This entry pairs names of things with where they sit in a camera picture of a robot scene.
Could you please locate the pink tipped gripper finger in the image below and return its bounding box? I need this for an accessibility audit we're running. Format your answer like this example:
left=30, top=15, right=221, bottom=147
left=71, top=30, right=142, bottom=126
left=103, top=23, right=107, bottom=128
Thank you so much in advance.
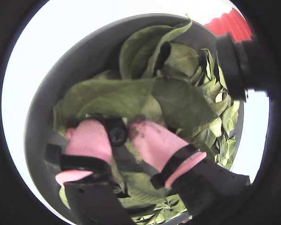
left=128, top=120, right=251, bottom=215
left=45, top=119, right=133, bottom=225

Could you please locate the dark blueberry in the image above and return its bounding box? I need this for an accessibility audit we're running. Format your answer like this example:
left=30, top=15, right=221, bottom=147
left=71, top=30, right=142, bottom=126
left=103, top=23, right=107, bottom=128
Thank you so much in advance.
left=103, top=117, right=129, bottom=148

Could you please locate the pile of green leaves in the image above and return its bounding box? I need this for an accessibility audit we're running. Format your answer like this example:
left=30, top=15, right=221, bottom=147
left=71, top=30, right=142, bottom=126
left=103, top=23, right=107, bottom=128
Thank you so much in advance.
left=53, top=14, right=241, bottom=225

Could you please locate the dark grey round bowl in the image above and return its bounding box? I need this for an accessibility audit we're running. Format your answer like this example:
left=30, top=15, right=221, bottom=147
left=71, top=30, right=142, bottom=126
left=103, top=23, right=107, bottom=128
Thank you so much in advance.
left=23, top=13, right=245, bottom=225

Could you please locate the red collapsible silicone cup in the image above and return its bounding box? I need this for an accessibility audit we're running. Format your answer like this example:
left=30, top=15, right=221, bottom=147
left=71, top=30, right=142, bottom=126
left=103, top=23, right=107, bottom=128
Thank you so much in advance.
left=203, top=8, right=253, bottom=43

